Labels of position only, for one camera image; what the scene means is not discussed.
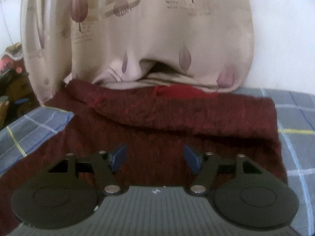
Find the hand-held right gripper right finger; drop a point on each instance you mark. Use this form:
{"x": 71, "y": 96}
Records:
{"x": 192, "y": 159}

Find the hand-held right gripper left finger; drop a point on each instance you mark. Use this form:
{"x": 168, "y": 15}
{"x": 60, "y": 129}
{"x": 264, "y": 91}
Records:
{"x": 118, "y": 158}

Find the dark red knit sweater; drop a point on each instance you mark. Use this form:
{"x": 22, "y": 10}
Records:
{"x": 172, "y": 120}

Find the blue plastic item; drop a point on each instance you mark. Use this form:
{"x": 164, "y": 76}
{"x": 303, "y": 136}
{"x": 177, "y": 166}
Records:
{"x": 21, "y": 101}

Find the grey plaid bedsheet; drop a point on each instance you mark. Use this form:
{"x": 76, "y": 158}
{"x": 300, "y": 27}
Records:
{"x": 296, "y": 110}

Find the beige leaf-print curtain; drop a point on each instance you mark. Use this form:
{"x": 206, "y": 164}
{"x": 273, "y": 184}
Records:
{"x": 152, "y": 41}

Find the colourful floral cloth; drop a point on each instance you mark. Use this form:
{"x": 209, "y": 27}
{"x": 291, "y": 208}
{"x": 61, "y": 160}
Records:
{"x": 12, "y": 51}

